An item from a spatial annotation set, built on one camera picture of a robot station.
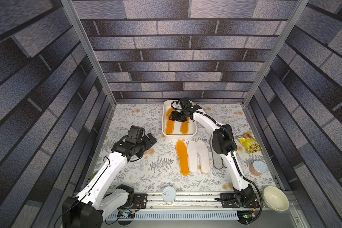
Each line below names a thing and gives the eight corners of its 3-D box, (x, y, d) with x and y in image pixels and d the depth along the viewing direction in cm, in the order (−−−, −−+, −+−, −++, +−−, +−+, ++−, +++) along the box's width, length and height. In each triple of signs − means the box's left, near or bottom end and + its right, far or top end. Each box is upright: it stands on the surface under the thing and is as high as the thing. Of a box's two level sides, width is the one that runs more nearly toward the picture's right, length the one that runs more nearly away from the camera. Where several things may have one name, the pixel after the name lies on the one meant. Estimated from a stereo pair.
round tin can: (250, 175, 84) (255, 172, 79) (246, 164, 89) (250, 160, 84) (263, 175, 84) (268, 172, 79) (258, 164, 89) (263, 160, 84)
